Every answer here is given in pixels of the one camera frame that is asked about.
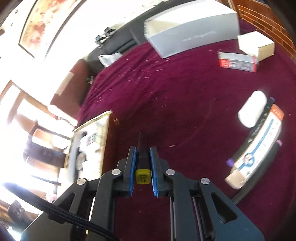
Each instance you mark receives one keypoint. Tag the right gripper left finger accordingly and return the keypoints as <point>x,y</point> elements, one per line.
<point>86,210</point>

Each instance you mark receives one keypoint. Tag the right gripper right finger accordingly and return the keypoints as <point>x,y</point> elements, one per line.
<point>198,209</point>

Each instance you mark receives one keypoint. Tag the black marker yellow-green cap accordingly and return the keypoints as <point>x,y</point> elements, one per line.
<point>143,169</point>

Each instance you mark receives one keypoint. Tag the gold-rimmed white storage box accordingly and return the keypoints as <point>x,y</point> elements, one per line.
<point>92,149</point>

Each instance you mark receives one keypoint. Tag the black marker purple cap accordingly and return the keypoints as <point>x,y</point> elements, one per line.
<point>252,134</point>

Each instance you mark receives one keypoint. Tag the white blue long box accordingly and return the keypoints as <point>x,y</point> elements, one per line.
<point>255,154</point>

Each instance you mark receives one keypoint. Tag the maroon bed cover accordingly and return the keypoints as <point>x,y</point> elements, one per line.
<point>187,105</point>

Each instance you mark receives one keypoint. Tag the red brown armchair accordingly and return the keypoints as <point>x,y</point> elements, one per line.
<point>71,93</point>

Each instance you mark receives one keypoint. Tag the white plastic bottle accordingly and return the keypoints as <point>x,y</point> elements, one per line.
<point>252,109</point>

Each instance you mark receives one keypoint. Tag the white plastic bag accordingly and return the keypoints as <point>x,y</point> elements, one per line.
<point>108,60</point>

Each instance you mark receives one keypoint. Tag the red and grey small box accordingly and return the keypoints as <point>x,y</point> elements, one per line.
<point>238,61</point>

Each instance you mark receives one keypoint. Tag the black leather sofa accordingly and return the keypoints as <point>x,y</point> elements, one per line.
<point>126,37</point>

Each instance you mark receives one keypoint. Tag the small white cardboard box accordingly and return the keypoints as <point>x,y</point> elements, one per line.
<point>257,45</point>

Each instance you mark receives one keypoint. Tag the large grey shoe box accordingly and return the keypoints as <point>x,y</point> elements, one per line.
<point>189,26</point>

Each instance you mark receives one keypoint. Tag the framed horses painting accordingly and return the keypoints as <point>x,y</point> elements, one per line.
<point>44,22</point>

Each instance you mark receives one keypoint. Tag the wooden brick-pattern sideboard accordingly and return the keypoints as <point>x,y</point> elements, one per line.
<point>263,18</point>

